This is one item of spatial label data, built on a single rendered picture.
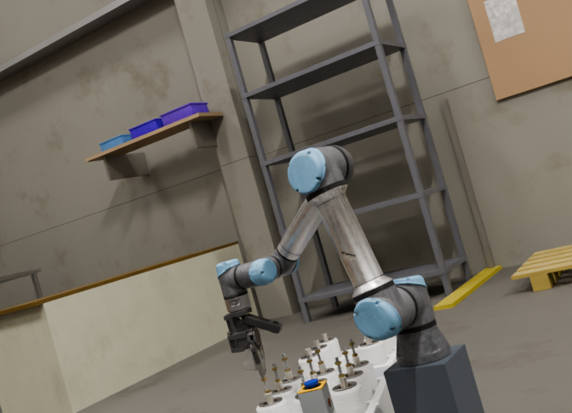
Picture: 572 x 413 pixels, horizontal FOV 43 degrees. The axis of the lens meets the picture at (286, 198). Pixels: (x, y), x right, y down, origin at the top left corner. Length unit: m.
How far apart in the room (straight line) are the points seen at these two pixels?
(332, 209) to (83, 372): 3.05
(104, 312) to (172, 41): 2.84
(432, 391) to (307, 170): 0.67
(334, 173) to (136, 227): 5.35
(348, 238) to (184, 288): 3.64
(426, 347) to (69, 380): 2.99
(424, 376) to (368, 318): 0.23
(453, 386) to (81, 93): 6.03
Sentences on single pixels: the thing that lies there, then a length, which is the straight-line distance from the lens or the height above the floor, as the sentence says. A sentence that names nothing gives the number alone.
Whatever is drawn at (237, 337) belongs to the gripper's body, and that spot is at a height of 0.47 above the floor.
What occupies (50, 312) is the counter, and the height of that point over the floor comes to 0.61.
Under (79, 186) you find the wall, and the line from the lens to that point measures 7.61.
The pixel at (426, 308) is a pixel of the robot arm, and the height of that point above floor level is 0.44.
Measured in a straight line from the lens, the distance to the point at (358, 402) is 2.16.
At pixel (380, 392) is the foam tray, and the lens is 2.30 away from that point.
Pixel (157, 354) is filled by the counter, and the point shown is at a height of 0.11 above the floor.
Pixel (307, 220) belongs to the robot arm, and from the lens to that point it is 2.10.
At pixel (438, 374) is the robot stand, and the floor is 0.28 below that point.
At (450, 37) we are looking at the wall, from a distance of 5.46.
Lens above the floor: 0.77
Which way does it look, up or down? 2 degrees up
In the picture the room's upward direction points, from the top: 16 degrees counter-clockwise
